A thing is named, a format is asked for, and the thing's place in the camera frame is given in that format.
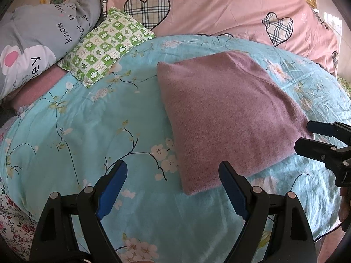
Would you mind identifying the pink folded towel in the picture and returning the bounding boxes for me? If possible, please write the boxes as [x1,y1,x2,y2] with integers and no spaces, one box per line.
[5,65,68,110]

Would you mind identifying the mauve knit sweater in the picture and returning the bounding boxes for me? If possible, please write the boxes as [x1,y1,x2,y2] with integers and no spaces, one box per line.
[156,51,314,196]

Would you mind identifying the green checkered pillow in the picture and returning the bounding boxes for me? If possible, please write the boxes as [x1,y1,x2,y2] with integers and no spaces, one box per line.
[57,7,156,89]

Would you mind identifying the grey printed pillow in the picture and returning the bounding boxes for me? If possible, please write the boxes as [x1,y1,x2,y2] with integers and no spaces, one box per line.
[0,0,104,100]

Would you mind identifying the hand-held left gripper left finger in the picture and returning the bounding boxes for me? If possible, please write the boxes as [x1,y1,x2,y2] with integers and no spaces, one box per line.
[30,160,128,263]

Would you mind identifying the pink quilt with plaid hearts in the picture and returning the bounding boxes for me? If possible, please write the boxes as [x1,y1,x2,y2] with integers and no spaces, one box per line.
[102,0,340,76]

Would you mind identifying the teal floral blanket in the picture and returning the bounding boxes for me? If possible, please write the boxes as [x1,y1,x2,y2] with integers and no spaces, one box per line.
[0,34,351,263]

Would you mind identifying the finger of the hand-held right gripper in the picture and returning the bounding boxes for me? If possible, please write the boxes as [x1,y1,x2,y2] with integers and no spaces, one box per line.
[294,138,351,170]
[306,121,351,144]

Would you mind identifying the white floral bed sheet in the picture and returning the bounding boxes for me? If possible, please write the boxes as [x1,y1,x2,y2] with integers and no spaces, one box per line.
[0,131,40,261]

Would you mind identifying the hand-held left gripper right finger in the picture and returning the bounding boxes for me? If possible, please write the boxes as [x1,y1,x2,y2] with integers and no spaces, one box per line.
[218,161,319,263]

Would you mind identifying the person's right hand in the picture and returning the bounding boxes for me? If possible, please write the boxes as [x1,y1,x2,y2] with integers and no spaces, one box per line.
[338,187,351,232]

